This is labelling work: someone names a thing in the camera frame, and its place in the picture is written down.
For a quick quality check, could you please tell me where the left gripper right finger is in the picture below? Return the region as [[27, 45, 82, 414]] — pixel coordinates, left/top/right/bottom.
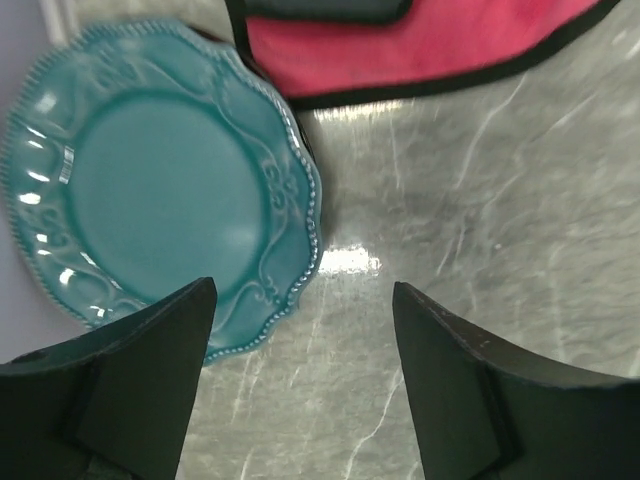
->
[[392, 282, 639, 480]]

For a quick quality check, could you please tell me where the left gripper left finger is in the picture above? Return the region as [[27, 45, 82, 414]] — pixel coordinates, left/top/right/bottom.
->
[[1, 278, 217, 479]]

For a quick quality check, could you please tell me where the teal round plate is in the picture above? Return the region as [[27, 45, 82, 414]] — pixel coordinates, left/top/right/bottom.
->
[[1, 19, 322, 363]]

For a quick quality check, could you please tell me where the red black oven mitt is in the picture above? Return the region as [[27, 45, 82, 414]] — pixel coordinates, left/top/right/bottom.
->
[[225, 1, 617, 110]]

